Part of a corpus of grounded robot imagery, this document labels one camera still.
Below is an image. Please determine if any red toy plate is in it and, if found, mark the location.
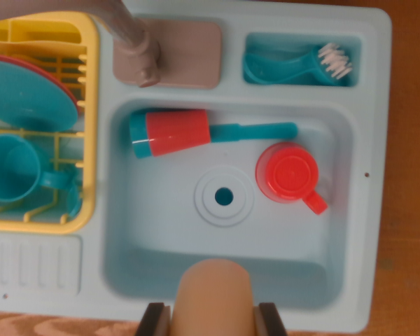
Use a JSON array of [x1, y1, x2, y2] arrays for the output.
[[0, 54, 81, 116]]

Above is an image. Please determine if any teal toy plate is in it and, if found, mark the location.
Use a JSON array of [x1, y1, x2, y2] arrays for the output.
[[0, 59, 78, 132]]

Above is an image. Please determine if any teal toy cup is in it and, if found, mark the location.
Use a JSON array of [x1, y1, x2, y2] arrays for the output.
[[0, 135, 71, 203]]

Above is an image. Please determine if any red toy cup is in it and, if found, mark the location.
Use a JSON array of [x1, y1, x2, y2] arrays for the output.
[[255, 141, 328, 216]]

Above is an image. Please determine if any red and teal cup brush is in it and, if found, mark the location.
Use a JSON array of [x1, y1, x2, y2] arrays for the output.
[[129, 108, 298, 160]]

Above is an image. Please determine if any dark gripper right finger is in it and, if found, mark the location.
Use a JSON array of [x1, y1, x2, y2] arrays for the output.
[[253, 302, 288, 336]]

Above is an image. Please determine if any beige detergent bottle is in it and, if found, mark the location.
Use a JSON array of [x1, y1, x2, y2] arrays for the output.
[[170, 258, 258, 336]]

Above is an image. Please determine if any teal white-bristled dish brush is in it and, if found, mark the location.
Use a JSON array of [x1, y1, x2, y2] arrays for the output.
[[244, 42, 354, 85]]

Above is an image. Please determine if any teal toy utensil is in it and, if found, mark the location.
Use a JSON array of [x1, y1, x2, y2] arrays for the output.
[[64, 174, 83, 215]]

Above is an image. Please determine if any light blue toy sink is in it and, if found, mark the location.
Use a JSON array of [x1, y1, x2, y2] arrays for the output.
[[0, 6, 393, 333]]

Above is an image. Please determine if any yellow dish rack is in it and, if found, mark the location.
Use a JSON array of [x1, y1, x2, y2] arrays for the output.
[[0, 12, 102, 235]]

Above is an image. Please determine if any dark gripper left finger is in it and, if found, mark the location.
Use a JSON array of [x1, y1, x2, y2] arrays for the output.
[[135, 302, 172, 336]]

